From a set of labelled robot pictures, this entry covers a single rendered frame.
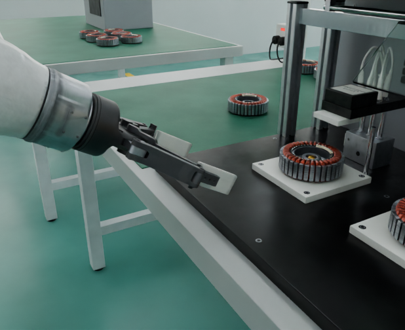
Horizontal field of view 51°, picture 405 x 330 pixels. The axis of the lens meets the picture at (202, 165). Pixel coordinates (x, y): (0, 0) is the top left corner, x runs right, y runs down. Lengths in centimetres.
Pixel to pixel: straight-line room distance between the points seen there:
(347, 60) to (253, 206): 48
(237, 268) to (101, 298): 115
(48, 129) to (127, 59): 150
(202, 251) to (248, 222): 8
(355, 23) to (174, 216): 45
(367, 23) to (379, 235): 36
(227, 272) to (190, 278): 116
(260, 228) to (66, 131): 31
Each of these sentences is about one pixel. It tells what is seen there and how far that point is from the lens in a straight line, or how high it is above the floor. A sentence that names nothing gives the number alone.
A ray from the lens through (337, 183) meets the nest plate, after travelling 77.
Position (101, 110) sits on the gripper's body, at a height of 96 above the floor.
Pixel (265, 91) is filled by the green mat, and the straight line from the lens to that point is 141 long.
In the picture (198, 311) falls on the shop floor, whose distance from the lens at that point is 161.
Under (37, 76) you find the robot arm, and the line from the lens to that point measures 50.
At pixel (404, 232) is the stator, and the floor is 81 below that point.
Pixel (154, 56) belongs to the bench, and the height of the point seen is 74.
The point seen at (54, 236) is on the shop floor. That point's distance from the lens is 209.
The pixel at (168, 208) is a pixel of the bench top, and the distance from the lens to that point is 73.
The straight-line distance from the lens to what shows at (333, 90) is 79.
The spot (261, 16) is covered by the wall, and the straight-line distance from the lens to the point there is 624.
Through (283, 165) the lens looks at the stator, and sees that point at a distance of 76.
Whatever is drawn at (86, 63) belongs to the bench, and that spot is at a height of 74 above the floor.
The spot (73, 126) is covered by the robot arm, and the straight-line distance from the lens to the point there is 51.
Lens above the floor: 112
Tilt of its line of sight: 25 degrees down
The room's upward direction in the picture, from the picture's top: straight up
